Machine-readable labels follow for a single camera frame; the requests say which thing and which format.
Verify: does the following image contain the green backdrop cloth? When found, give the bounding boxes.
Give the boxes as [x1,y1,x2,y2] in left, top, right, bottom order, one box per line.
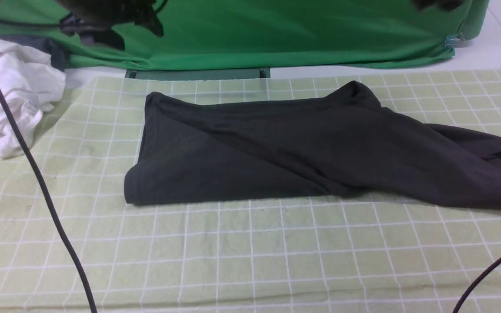
[0,0,488,70]

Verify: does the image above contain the crumpled white garment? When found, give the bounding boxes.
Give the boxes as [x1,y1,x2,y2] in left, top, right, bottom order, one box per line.
[0,40,66,159]

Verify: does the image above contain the teal binder clip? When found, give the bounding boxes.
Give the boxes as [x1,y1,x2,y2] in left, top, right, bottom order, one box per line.
[444,33,466,51]

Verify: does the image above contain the light green checked tablecloth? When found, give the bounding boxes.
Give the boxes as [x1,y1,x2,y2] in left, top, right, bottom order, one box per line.
[0,68,501,313]

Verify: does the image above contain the black robot arm two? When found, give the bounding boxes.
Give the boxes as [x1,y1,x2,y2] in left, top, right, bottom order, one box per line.
[411,0,466,12]

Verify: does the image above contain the black gripper one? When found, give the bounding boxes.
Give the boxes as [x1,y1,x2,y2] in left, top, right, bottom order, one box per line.
[59,0,165,51]

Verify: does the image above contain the dark gray long-sleeve top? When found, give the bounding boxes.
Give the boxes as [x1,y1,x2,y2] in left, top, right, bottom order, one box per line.
[124,81,501,210]

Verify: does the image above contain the dark gray garment behind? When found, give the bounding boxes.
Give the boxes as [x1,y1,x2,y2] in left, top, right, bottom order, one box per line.
[0,34,70,72]

